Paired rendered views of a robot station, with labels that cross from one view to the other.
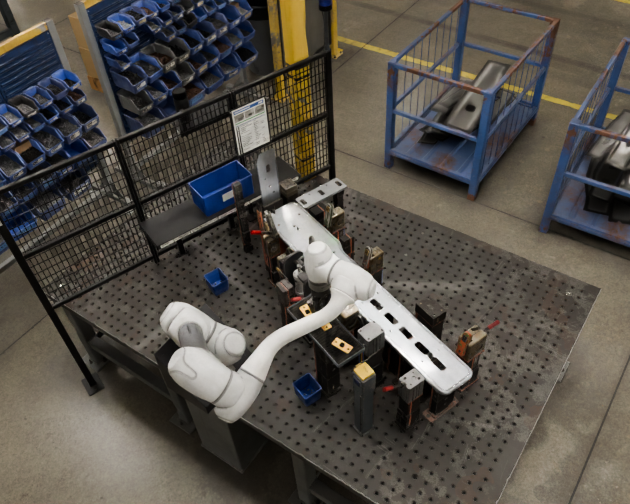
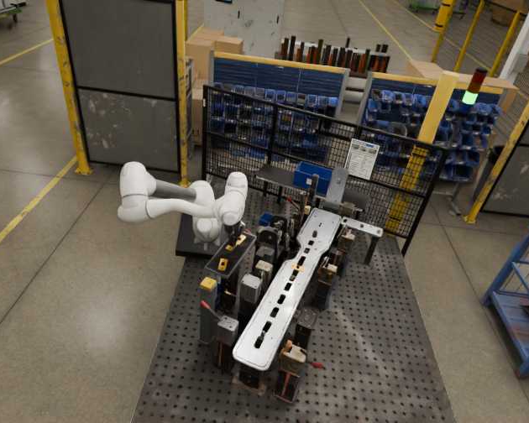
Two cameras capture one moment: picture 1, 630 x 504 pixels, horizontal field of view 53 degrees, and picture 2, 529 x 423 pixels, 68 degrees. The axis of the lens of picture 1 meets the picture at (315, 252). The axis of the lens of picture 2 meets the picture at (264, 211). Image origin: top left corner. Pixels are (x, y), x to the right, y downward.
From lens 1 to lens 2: 1.67 m
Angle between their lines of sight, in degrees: 39
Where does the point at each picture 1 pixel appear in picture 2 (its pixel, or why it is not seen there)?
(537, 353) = not seen: outside the picture
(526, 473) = not seen: outside the picture
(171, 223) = (274, 173)
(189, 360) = (130, 166)
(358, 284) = (223, 206)
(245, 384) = (138, 205)
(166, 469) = (169, 286)
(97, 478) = (150, 260)
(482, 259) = (416, 368)
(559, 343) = not seen: outside the picture
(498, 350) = (332, 412)
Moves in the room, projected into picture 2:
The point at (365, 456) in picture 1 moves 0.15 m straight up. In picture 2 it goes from (183, 347) to (182, 331)
